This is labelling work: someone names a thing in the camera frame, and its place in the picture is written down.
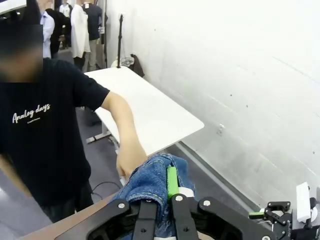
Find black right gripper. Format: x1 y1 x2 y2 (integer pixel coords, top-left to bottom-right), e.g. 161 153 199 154
249 201 301 240

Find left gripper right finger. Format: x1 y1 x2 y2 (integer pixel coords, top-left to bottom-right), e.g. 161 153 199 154
166 164 276 240

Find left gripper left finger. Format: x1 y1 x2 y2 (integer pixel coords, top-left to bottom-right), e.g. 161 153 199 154
86 198 161 240

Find blue denim jeans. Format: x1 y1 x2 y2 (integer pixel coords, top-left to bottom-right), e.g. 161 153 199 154
111 152 197 238

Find person's right forearm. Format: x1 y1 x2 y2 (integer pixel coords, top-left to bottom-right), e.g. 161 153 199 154
0 153 34 199

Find person's left forearm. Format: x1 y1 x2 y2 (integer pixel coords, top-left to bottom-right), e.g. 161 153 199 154
93 90 148 161

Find person's left hand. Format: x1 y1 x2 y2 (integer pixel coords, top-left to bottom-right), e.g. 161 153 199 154
116 147 148 180

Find white side table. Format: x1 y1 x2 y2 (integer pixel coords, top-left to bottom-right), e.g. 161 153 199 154
83 66 205 158

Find person in black T-shirt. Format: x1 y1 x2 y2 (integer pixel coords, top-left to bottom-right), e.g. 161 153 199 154
0 0 112 224

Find black light stand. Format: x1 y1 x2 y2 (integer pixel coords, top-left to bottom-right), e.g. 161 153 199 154
116 13 125 70

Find figure in black jacket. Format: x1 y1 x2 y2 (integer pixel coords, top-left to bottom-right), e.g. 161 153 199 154
46 0 73 60

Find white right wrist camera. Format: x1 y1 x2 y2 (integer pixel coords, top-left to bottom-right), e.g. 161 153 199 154
296 181 313 223

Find black floor cable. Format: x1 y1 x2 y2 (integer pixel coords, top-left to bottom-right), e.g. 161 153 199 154
91 181 124 196

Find brown cloth by wall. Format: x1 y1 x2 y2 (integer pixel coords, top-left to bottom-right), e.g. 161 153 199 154
130 53 146 78

